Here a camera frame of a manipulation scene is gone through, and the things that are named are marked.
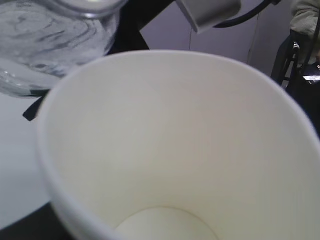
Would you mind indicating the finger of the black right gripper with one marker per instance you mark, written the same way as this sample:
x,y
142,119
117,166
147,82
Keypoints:
x,y
31,112

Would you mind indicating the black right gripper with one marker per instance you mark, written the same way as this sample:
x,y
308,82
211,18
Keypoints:
x,y
146,24

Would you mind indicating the clear green-label water bottle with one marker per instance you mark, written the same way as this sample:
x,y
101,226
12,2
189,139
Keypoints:
x,y
41,41

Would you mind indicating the white paper cup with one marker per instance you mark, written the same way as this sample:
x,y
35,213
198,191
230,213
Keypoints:
x,y
178,145

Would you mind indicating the person in grey jacket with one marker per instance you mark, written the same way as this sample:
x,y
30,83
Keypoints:
x,y
305,15

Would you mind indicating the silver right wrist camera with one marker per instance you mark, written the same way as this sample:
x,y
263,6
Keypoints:
x,y
204,14

